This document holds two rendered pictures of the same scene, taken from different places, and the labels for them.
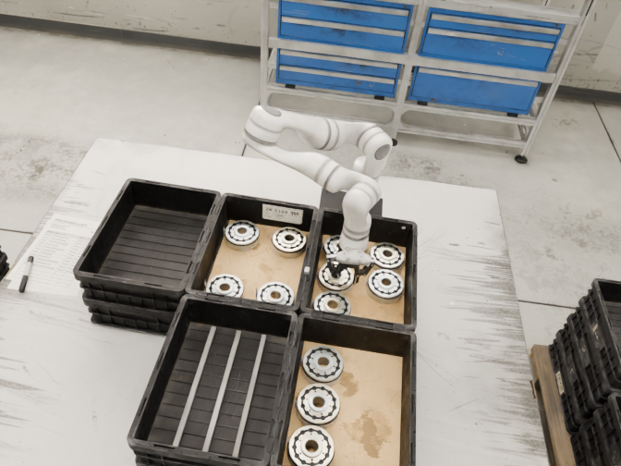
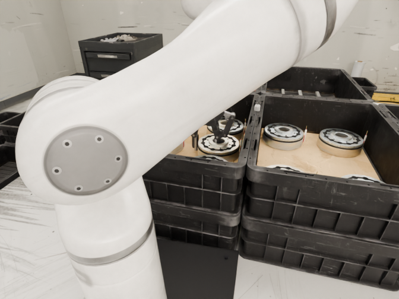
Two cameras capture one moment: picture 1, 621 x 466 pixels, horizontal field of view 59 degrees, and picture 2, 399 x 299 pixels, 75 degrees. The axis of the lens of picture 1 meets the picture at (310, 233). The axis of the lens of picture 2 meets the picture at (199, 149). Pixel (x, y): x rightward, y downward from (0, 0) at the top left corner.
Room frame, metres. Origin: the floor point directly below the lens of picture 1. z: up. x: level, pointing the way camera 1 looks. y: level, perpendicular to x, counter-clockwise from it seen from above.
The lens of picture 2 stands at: (1.59, -0.02, 1.17)
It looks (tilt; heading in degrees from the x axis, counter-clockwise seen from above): 30 degrees down; 191
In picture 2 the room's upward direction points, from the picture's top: straight up
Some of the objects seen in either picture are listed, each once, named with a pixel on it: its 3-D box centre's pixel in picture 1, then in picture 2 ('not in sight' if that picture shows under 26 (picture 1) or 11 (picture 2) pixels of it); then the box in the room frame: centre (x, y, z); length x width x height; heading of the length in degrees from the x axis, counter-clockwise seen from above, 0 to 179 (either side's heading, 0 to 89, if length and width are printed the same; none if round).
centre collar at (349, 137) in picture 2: (225, 288); (341, 136); (0.94, 0.22, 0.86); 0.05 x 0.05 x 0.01
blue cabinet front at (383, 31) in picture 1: (340, 46); not in sight; (2.94, -0.05, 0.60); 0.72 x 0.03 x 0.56; 88
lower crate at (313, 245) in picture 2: not in sight; (309, 190); (1.04, 0.14, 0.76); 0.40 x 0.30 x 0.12; 176
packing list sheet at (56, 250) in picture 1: (61, 251); not in sight; (1.13, 0.79, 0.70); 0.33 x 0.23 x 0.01; 178
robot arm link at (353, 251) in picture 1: (354, 241); not in sight; (1.01, -0.12, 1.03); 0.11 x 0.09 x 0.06; 1
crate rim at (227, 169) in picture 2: (362, 265); (190, 118); (1.02, -0.16, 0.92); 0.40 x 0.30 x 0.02; 176
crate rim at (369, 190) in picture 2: (257, 248); (325, 132); (1.04, 0.14, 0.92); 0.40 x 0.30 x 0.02; 176
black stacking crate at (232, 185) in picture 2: (360, 276); (191, 137); (1.02, -0.16, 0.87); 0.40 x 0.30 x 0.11; 176
